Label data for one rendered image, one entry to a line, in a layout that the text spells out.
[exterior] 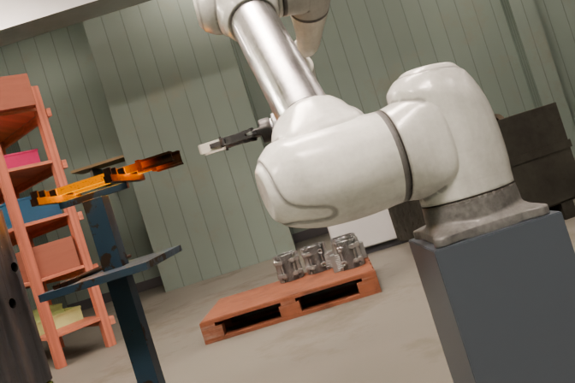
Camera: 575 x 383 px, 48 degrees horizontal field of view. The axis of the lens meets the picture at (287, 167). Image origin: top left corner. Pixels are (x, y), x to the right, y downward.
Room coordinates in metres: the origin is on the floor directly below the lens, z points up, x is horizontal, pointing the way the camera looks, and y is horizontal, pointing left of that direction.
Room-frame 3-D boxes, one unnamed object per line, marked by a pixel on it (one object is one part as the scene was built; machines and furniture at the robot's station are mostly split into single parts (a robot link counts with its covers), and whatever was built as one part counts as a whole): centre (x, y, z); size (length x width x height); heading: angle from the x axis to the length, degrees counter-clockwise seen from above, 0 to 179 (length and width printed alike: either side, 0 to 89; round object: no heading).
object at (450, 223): (1.07, -0.27, 0.63); 0.22 x 0.18 x 0.06; 1
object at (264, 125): (1.98, 0.05, 0.94); 0.09 x 0.08 x 0.07; 88
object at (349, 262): (4.10, 0.21, 0.16); 1.11 x 0.77 x 0.31; 90
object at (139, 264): (1.87, 0.56, 0.67); 0.40 x 0.30 x 0.02; 177
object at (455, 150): (1.05, -0.26, 0.77); 0.18 x 0.16 x 0.22; 98
